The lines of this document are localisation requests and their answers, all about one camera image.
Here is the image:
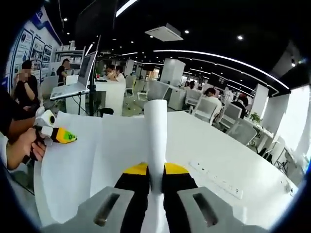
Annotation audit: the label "table power socket strip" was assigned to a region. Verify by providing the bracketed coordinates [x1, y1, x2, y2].
[189, 160, 244, 200]

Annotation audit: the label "white square pillar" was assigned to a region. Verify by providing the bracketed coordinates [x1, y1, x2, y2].
[251, 83, 269, 119]
[163, 58, 185, 85]

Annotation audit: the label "wide ceiling light strip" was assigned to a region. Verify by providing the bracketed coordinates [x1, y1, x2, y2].
[116, 0, 138, 17]

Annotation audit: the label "ceiling air conditioner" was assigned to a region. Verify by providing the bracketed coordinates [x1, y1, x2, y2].
[145, 23, 184, 42]

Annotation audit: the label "white office desk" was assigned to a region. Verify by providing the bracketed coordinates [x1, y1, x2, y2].
[94, 79, 127, 117]

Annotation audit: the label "person's white shirt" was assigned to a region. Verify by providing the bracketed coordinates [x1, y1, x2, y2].
[0, 134, 43, 226]

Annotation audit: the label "blue white wall posters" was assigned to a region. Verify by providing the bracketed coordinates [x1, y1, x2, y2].
[4, 7, 63, 83]

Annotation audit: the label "silver laptop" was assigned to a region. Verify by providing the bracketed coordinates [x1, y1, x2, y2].
[50, 50, 99, 100]

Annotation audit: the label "white storage shelf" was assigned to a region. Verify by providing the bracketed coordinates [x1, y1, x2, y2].
[54, 40, 86, 73]

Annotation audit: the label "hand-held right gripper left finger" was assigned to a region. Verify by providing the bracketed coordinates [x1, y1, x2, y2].
[93, 163, 150, 233]

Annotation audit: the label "thin ceiling light strip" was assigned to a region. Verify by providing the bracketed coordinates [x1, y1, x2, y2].
[153, 50, 291, 89]

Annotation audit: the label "person's left hand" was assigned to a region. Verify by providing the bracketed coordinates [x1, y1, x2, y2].
[21, 127, 47, 166]

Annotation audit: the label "group of white office chairs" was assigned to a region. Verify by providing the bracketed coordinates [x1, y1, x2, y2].
[125, 75, 290, 168]

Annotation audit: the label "white table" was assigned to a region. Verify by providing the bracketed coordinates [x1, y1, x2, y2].
[34, 110, 299, 231]

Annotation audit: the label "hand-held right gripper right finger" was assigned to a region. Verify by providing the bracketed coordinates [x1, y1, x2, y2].
[163, 163, 234, 233]

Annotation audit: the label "green potted plant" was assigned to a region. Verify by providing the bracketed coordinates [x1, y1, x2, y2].
[250, 112, 263, 126]

